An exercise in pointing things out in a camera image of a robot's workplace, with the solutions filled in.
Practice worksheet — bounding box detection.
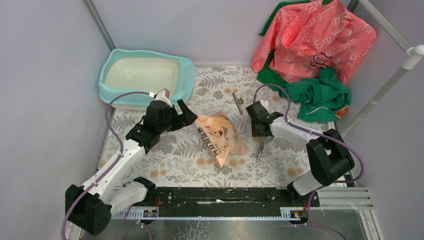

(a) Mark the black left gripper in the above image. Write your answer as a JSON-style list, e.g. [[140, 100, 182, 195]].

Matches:
[[157, 99, 198, 135]]

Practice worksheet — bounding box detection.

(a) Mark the silver metal scoop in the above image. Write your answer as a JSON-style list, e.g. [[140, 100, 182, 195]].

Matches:
[[256, 136, 274, 160]]

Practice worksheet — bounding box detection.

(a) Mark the pink cat litter bag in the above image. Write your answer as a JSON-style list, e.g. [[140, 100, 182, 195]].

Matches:
[[194, 111, 249, 168]]

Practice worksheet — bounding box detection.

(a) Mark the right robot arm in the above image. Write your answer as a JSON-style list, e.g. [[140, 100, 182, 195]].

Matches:
[[246, 101, 355, 206]]

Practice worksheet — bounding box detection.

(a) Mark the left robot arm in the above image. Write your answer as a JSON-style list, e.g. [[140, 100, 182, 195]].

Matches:
[[62, 99, 198, 236]]

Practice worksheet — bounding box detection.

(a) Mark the teal litter box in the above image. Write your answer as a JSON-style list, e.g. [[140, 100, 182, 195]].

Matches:
[[98, 48, 195, 110]]

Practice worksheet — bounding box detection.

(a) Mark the floral patterned table mat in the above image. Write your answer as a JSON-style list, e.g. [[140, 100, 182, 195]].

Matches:
[[96, 66, 347, 188]]

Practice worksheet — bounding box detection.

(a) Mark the pink printed garment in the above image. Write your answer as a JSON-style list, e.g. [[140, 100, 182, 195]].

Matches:
[[251, 0, 377, 84]]

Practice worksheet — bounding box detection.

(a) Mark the white pipe rack stand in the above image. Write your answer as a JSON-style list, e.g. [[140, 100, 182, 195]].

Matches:
[[341, 44, 424, 138]]

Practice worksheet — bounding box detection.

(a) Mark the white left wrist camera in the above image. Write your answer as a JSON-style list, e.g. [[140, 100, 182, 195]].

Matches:
[[148, 88, 174, 107]]

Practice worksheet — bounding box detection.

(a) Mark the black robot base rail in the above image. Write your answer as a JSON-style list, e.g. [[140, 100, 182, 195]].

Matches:
[[134, 187, 320, 218]]

